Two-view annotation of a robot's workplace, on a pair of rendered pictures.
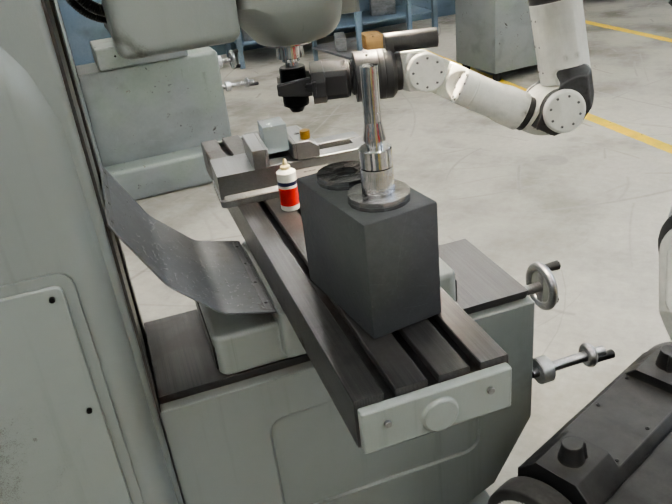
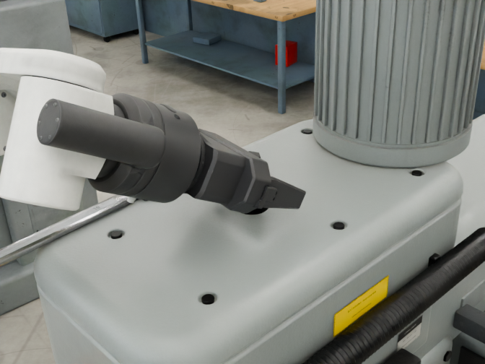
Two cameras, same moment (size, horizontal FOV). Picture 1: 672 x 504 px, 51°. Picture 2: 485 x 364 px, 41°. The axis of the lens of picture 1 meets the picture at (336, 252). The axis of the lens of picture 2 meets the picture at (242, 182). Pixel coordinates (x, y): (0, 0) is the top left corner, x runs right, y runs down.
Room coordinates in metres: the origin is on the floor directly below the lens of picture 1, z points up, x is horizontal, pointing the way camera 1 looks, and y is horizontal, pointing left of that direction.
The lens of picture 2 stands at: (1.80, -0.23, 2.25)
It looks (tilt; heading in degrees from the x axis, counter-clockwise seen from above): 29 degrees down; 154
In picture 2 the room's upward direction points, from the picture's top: 2 degrees counter-clockwise
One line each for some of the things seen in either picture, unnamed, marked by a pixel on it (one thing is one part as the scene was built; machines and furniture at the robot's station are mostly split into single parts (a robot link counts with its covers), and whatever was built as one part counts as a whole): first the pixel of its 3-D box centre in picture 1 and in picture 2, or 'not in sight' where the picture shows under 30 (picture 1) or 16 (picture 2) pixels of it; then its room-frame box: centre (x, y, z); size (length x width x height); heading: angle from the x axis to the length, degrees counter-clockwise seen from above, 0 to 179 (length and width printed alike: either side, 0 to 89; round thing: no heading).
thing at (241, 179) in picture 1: (290, 158); not in sight; (1.50, 0.08, 1.01); 0.35 x 0.15 x 0.11; 104
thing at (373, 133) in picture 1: (371, 107); not in sight; (0.93, -0.07, 1.27); 0.03 x 0.03 x 0.11
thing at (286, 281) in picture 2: not in sight; (263, 259); (1.26, 0.05, 1.81); 0.47 x 0.26 x 0.16; 106
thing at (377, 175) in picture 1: (376, 171); not in sight; (0.93, -0.07, 1.18); 0.05 x 0.05 x 0.06
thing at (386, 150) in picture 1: (375, 149); not in sight; (0.93, -0.07, 1.21); 0.05 x 0.05 x 0.01
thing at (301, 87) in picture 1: (294, 89); not in sight; (1.23, 0.04, 1.23); 0.06 x 0.02 x 0.03; 91
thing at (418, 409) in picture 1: (306, 230); not in sight; (1.32, 0.06, 0.91); 1.24 x 0.23 x 0.08; 16
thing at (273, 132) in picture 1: (273, 135); not in sight; (1.49, 0.11, 1.07); 0.06 x 0.05 x 0.06; 14
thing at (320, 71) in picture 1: (344, 79); not in sight; (1.26, -0.05, 1.23); 0.13 x 0.12 x 0.10; 1
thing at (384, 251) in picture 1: (367, 240); not in sight; (0.97, -0.05, 1.05); 0.22 x 0.12 x 0.20; 25
